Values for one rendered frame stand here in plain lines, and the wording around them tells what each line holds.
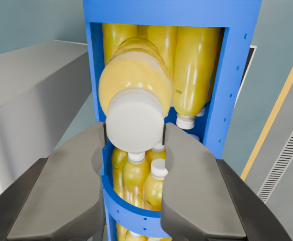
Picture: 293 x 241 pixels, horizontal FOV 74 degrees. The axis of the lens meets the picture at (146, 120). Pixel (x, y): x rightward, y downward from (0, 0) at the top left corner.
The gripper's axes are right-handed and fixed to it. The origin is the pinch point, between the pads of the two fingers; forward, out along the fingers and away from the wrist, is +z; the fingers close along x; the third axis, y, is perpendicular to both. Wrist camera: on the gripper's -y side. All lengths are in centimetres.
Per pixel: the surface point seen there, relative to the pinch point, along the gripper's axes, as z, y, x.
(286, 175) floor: 137, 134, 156
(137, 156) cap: 23.5, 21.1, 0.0
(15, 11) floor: 136, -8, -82
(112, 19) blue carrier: 15.7, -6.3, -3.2
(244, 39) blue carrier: 16.6, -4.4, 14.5
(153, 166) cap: 19.6, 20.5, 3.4
